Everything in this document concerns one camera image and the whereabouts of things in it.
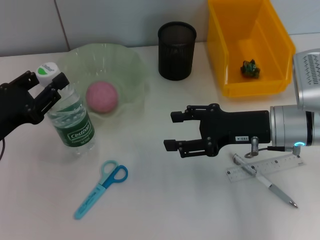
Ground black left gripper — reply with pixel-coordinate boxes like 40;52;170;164
0;70;71;140

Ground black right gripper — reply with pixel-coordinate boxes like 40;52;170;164
163;102;273;159

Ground clear green-label water bottle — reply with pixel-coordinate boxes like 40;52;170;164
35;61;97;157

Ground pink peach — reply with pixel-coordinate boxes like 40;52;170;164
86;80;119;114

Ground green plastic wrapper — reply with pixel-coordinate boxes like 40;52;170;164
239;59;261;78

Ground black mesh pen holder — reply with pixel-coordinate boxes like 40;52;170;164
157;21;198;81

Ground green glass fruit plate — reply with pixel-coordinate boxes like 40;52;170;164
53;42;151;121

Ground white silver pen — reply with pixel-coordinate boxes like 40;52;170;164
231;152;300;210

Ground clear plastic ruler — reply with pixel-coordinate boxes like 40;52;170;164
226;151;307;184

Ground blue teal scissors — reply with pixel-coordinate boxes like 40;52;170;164
73;159;129;221

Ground yellow plastic bin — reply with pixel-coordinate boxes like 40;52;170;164
206;0;297;98

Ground left arm cable with connector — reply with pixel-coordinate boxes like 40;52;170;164
0;138;7;161

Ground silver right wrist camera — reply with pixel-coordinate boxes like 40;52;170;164
292;51;320;112

